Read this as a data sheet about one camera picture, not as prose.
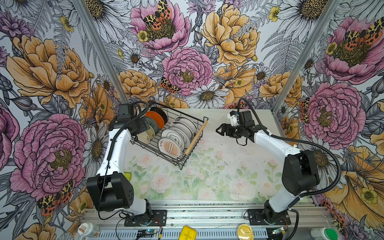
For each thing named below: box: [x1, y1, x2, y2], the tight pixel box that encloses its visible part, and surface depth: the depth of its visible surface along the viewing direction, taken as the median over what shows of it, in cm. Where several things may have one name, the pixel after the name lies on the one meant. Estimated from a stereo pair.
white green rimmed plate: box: [175, 116, 198, 135], surface depth 98 cm
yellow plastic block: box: [178, 225, 197, 240], surface depth 71 cm
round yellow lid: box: [237, 223, 255, 240], surface depth 71 cm
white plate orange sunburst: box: [158, 137, 184, 161], surface depth 92 cm
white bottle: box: [77, 222, 102, 237], surface depth 66 cm
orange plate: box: [145, 111, 165, 130], surface depth 104 cm
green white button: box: [310, 227, 339, 240], surface depth 64 cm
